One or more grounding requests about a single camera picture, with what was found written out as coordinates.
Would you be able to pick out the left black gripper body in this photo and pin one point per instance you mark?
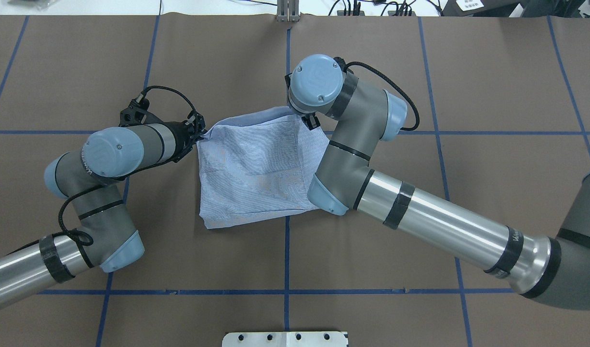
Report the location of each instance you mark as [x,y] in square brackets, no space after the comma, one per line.
[181,139]

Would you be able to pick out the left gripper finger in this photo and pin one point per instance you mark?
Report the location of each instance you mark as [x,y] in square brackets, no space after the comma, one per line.
[198,140]
[196,124]

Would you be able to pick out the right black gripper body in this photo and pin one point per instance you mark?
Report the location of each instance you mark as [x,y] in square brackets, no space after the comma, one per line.
[312,120]

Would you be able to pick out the light blue striped shirt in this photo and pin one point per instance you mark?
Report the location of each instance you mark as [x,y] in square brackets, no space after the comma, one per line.
[256,167]

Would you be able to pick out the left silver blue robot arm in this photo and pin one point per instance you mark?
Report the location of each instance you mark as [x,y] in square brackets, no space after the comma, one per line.
[96,229]

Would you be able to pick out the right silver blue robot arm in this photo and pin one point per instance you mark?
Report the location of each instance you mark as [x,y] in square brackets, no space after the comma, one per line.
[550,271]

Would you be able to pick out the black label box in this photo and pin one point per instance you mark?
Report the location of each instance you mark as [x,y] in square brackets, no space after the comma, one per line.
[479,8]

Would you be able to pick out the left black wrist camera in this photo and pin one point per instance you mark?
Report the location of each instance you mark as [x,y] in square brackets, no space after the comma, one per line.
[137,113]

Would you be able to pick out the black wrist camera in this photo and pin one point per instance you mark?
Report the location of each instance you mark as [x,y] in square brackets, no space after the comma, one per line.
[137,113]
[341,63]

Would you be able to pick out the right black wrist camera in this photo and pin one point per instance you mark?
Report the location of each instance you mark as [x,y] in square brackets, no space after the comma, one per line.
[341,63]

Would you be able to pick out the aluminium frame post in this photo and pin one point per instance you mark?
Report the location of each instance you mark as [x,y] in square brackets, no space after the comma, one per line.
[288,11]

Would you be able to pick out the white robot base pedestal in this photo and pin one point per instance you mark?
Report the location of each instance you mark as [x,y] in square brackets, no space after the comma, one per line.
[286,339]

